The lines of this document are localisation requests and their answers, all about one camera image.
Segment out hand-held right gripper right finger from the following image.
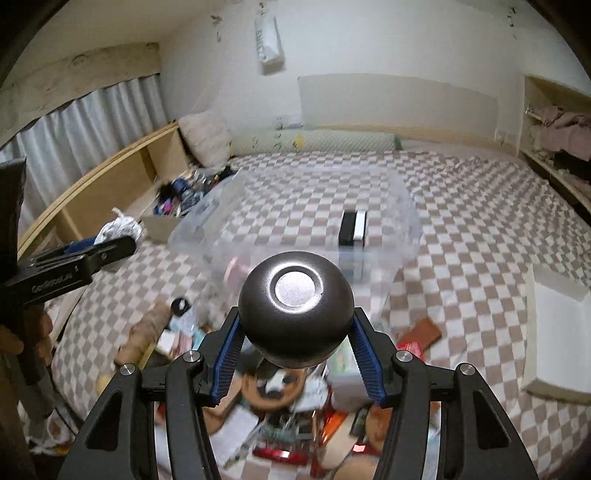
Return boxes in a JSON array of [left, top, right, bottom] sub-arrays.
[[348, 309, 539, 480]]

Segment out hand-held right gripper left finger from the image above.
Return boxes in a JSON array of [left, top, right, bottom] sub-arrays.
[[69, 316, 246, 480]]

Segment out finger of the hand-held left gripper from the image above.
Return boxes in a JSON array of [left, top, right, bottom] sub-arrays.
[[89, 235, 139, 274], [62, 237, 100, 256]]

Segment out ball of white yarn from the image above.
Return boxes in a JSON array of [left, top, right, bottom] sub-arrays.
[[94, 207, 147, 250]]

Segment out clear plastic box green label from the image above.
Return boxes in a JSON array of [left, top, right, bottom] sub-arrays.
[[329, 342, 372, 412]]

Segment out round wooden tray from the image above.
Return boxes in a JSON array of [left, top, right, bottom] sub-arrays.
[[241, 368, 308, 412]]

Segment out dark round dome object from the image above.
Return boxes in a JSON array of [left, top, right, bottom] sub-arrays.
[[237, 251, 356, 369]]

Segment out white and black small box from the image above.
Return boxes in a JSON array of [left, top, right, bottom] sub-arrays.
[[338, 209, 370, 248]]

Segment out clear plastic storage container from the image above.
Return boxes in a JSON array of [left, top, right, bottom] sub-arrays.
[[168, 165, 422, 298]]

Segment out person's left hand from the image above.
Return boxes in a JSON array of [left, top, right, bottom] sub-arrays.
[[0, 306, 55, 366]]

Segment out red snack packet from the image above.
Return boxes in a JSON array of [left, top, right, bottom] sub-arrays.
[[396, 339, 426, 360]]

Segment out beige cardboard box of clutter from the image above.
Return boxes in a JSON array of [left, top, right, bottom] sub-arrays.
[[140, 167, 242, 244]]

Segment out brown leather wallet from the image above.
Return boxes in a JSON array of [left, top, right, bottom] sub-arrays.
[[405, 318, 443, 352]]

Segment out wooden bedside shelf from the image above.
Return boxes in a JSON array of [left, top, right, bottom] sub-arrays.
[[16, 122, 195, 296]]

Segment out grey window curtain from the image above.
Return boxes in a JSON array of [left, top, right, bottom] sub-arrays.
[[0, 73, 170, 223]]

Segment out fluffy cream pillow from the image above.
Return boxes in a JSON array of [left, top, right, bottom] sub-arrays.
[[177, 110, 232, 169]]

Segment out beige curtain valance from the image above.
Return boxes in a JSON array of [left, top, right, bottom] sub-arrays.
[[0, 41, 163, 149]]

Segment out white flat box lid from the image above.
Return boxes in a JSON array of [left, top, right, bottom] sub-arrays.
[[521, 262, 591, 403]]

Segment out long quilted bolster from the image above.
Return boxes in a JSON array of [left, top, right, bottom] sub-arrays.
[[230, 128, 403, 158]]

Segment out white headboard panel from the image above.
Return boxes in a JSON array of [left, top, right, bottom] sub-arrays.
[[297, 72, 502, 140]]

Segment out wooden shelf unit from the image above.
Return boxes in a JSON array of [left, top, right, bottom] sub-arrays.
[[516, 74, 591, 214]]

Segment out pile of pink clothes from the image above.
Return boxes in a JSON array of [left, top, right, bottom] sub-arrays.
[[527, 105, 591, 186]]

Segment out cardboard tube wrapped with rope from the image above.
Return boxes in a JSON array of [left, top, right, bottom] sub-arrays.
[[115, 299, 172, 366]]

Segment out white hanging wall bag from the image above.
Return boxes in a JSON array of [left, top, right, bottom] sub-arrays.
[[253, 16, 285, 75]]

